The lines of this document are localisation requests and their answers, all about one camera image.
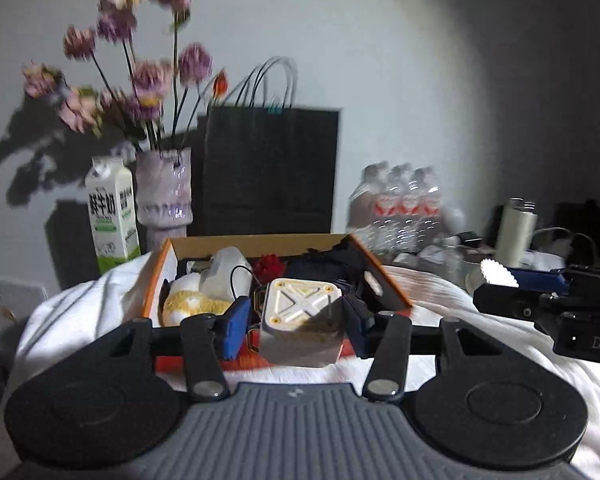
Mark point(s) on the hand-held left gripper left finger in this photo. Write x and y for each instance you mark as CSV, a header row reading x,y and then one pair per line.
x,y
235,327

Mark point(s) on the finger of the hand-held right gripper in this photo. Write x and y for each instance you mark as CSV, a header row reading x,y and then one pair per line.
x,y
505,300
535,280

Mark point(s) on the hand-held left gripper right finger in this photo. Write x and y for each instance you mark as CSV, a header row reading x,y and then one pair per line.
x,y
357,330

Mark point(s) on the yellow plush toy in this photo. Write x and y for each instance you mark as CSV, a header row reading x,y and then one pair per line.
x,y
190,302

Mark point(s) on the clear plastic packet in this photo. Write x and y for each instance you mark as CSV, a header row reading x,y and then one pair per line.
x,y
225,270

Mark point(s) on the white cube device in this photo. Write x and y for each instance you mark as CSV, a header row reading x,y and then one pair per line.
x,y
300,340

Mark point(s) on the red rose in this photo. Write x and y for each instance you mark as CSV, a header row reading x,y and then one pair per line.
x,y
267,267

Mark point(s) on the dark blue zip case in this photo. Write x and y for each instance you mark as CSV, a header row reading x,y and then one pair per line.
x,y
320,260

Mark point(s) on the orange cardboard box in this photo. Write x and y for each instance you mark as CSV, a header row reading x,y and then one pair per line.
x,y
200,246

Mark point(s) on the white thermos bottle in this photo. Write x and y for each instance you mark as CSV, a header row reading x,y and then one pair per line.
x,y
515,235

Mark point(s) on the white towel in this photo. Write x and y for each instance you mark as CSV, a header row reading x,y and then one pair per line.
x,y
445,295

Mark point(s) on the clear glass cup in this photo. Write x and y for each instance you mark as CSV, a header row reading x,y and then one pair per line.
x,y
450,260

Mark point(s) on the pack of water bottles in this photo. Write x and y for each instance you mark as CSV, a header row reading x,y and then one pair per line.
x,y
395,210

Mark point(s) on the purple glass vase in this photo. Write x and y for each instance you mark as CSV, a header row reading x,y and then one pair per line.
x,y
162,195

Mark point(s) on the black paper bag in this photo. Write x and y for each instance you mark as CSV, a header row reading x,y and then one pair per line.
x,y
270,170

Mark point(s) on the white milk carton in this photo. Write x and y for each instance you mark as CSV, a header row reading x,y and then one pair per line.
x,y
110,220

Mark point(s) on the teal binder clip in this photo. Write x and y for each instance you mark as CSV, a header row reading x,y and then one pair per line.
x,y
275,107

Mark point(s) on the white appliance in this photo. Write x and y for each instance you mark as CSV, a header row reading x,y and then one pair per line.
x,y
10,305

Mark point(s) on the pink dried flowers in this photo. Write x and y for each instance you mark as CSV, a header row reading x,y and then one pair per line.
x,y
145,77

